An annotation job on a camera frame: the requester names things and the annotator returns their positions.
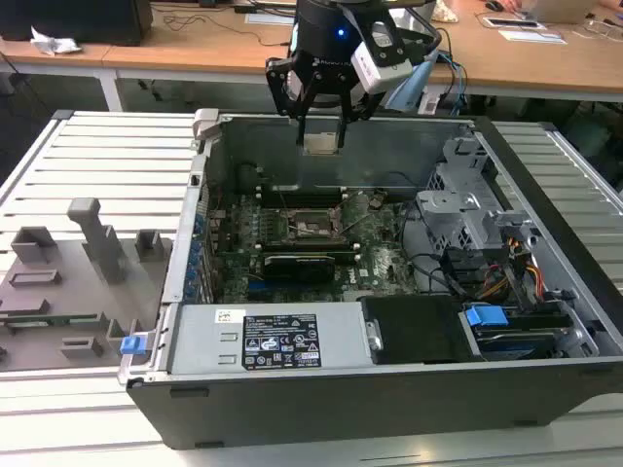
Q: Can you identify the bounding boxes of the metal socket cover frame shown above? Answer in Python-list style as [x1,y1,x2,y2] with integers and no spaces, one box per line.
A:
[333,192,366,230]

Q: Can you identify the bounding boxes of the long wooden desk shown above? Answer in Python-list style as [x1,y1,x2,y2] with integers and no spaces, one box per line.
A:
[0,0,623,104]

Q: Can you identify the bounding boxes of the grey paper sheet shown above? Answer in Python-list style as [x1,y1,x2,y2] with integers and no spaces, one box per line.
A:
[244,13,297,26]

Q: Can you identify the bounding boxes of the green RAM stick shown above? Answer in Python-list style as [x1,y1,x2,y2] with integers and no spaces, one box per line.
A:
[0,313,101,326]

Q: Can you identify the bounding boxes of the grey parts rack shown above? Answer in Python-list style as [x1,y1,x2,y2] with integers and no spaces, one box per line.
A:
[0,197,175,374]

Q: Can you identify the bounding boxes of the black box on desk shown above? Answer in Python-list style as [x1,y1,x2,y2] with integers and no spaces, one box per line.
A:
[0,0,154,48]

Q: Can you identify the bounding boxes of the silver metal drive cage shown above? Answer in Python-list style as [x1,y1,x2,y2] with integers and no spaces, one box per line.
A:
[416,135,539,257]

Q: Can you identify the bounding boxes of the black plastic shroud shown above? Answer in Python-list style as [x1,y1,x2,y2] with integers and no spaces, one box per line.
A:
[360,294,486,367]

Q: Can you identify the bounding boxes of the yellow orange wire bundle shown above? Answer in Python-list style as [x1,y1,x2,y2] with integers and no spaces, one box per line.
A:
[479,235,545,299]

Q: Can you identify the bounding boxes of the blue cables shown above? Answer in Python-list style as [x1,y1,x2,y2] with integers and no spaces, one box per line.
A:
[436,51,469,117]

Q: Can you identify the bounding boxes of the CPU socket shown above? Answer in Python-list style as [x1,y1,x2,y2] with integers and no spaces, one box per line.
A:
[285,207,349,243]

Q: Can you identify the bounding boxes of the grey case handle latch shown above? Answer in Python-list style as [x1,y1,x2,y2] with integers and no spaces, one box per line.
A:
[192,107,221,143]

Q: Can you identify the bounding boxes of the patterned cloth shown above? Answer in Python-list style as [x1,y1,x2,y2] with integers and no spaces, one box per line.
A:
[434,0,461,24]

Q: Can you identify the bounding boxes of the blue case latch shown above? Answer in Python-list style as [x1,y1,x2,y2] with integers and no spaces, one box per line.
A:
[119,335,147,357]

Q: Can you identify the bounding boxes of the black open PC case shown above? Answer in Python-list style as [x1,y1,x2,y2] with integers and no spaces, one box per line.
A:
[125,107,623,449]

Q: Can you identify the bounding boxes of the pale blue teach pendant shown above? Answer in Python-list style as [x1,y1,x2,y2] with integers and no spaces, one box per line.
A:
[384,48,439,112]

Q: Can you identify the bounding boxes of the silver laptop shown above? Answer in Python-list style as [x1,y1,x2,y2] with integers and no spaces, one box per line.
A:
[528,0,599,25]

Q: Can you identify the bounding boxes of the silver square CPU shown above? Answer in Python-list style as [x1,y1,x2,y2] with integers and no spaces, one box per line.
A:
[302,130,340,156]

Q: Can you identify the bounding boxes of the grey power supply unit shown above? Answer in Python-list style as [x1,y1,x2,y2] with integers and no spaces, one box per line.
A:
[167,304,385,376]

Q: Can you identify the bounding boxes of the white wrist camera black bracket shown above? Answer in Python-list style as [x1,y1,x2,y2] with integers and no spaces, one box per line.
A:
[350,20,415,94]

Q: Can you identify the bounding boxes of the black data cable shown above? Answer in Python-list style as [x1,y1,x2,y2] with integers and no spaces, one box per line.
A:
[402,201,471,297]

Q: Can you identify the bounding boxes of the black graphics card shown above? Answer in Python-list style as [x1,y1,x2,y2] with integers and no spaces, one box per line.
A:
[262,252,337,287]

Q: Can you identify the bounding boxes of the crumpled white paper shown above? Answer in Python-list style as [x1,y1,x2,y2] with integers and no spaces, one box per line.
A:
[29,25,83,56]

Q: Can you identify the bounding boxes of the white paper sheet blue edge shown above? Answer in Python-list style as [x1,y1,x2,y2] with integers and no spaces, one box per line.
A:
[497,28,569,46]

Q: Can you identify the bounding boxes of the hard disk drive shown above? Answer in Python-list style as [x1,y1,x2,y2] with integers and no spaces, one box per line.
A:
[472,328,559,360]

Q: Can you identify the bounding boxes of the green motherboard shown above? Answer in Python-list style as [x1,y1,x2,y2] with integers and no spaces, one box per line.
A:
[203,187,424,305]

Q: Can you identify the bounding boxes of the green bag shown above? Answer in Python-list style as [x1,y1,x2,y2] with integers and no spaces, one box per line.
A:
[567,101,613,158]

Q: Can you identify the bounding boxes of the white tablet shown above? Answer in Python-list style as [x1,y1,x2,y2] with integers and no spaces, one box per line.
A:
[485,17,545,30]

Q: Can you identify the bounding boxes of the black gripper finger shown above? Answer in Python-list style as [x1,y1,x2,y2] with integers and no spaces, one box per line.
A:
[266,56,320,147]
[337,72,385,150]

